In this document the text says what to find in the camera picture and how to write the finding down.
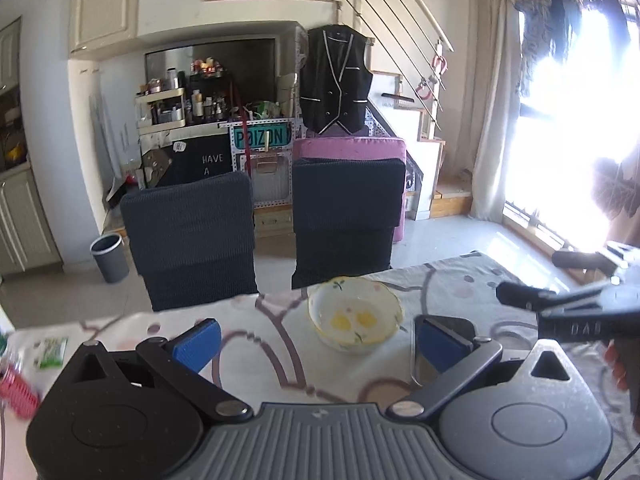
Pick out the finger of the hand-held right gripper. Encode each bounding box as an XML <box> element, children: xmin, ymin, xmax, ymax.
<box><xmin>496</xmin><ymin>280</ymin><xmax>621</xmax><ymax>317</ymax></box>
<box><xmin>552</xmin><ymin>249</ymin><xmax>631</xmax><ymax>277</ymax></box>

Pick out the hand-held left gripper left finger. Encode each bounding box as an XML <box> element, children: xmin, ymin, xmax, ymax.
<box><xmin>60</xmin><ymin>318</ymin><xmax>255</xmax><ymax>422</ymax></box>

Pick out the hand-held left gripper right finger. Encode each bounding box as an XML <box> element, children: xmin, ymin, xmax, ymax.
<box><xmin>387</xmin><ymin>317</ymin><xmax>576</xmax><ymax>421</ymax></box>

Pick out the square steel bowl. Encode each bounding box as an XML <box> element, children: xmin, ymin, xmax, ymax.
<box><xmin>410</xmin><ymin>314</ymin><xmax>477</xmax><ymax>390</ymax></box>

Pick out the floral bowl yellow inside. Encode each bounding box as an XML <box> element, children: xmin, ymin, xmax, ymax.
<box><xmin>307</xmin><ymin>276</ymin><xmax>405</xmax><ymax>356</ymax></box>

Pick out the person's right hand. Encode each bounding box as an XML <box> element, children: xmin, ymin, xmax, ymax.
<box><xmin>604</xmin><ymin>337</ymin><xmax>640</xmax><ymax>433</ymax></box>

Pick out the hanging net basket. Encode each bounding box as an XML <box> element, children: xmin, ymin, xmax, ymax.
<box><xmin>595</xmin><ymin>157</ymin><xmax>640</xmax><ymax>221</ymax></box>

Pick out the printed bear tablecloth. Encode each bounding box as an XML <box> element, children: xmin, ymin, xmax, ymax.
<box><xmin>0</xmin><ymin>251</ymin><xmax>640</xmax><ymax>461</ymax></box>

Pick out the dark fabric chair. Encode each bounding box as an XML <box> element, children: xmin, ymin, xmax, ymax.
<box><xmin>291</xmin><ymin>157</ymin><xmax>407</xmax><ymax>290</ymax></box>
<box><xmin>120</xmin><ymin>170</ymin><xmax>259</xmax><ymax>312</ymax></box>

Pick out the wooden staircase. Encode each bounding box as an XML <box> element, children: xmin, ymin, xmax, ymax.
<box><xmin>370</xmin><ymin>70</ymin><xmax>473</xmax><ymax>221</ymax></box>

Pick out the grey trash bin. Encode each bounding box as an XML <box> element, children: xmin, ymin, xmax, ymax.
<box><xmin>90</xmin><ymin>234</ymin><xmax>130</xmax><ymax>284</ymax></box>

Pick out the green packet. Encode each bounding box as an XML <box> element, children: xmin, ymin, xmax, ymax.
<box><xmin>34</xmin><ymin>336</ymin><xmax>68</xmax><ymax>368</ymax></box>

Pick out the black letter board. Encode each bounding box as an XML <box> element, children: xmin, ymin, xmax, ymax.
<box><xmin>170</xmin><ymin>132</ymin><xmax>233</xmax><ymax>186</ymax></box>

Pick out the beige curtain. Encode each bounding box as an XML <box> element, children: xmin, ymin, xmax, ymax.
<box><xmin>470</xmin><ymin>0</ymin><xmax>523</xmax><ymax>221</ymax></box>

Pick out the white perforated metal cabinet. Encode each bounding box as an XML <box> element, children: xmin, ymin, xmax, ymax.
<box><xmin>230</xmin><ymin>117</ymin><xmax>296</xmax><ymax>208</ymax></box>

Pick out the red drink can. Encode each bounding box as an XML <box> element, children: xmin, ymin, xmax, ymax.
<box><xmin>0</xmin><ymin>360</ymin><xmax>41</xmax><ymax>418</ymax></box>

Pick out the cream kitchen base cabinet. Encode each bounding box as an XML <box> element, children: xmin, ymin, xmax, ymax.
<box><xmin>0</xmin><ymin>167</ymin><xmax>63</xmax><ymax>276</ymax></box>

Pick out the pink chair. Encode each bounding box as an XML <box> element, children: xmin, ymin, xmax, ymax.
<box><xmin>292</xmin><ymin>136</ymin><xmax>407</xmax><ymax>243</ymax></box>

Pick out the teal sign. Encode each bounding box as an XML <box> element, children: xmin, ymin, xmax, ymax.
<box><xmin>229</xmin><ymin>121</ymin><xmax>295</xmax><ymax>151</ymax></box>

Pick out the cream tiered cosmetics rack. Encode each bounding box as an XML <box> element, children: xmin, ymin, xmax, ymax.
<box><xmin>135</xmin><ymin>87</ymin><xmax>187</xmax><ymax>136</ymax></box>

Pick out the patterned hanging garment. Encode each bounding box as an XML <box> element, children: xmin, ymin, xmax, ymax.
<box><xmin>515</xmin><ymin>0</ymin><xmax>556</xmax><ymax>97</ymax></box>

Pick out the black vest white trim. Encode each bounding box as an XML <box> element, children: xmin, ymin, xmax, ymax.
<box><xmin>299</xmin><ymin>25</ymin><xmax>373</xmax><ymax>137</ymax></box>

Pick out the metal stair railing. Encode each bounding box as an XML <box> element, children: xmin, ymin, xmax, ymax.
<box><xmin>215</xmin><ymin>0</ymin><xmax>456</xmax><ymax>131</ymax></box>

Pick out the cream wall cabinet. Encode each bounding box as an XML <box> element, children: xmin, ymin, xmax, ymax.
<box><xmin>67</xmin><ymin>0</ymin><xmax>143</xmax><ymax>56</ymax></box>

